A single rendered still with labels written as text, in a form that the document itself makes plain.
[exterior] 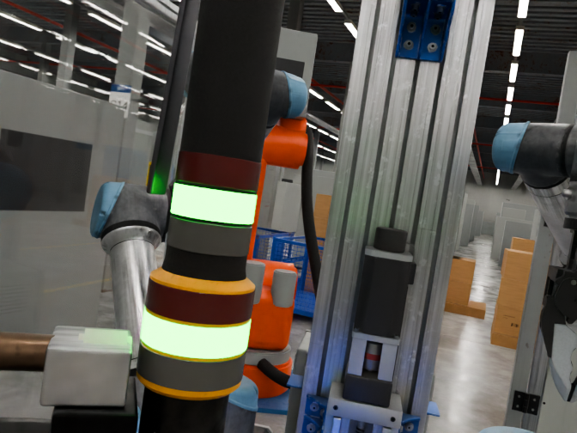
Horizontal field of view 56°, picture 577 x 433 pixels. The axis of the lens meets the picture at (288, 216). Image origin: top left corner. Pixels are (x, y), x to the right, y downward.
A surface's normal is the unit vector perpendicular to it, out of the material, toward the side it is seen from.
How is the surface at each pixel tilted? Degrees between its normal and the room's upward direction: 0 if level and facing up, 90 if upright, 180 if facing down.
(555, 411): 90
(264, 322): 90
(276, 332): 90
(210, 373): 90
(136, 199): 49
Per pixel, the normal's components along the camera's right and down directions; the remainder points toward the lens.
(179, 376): -0.03, 0.05
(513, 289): -0.37, 0.00
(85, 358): 0.29, 0.10
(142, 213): 0.56, -0.54
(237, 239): 0.77, 0.15
